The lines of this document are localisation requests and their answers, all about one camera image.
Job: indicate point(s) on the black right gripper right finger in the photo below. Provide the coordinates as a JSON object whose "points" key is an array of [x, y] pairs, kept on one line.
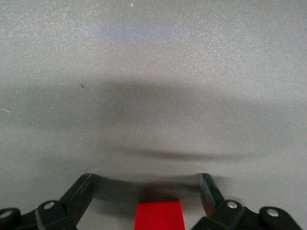
{"points": [[208, 191]]}

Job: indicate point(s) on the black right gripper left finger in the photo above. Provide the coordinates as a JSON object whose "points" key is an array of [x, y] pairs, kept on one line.
{"points": [[79, 191]]}

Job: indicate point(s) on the small red cube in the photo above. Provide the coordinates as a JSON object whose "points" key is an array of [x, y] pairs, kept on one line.
{"points": [[159, 215]]}

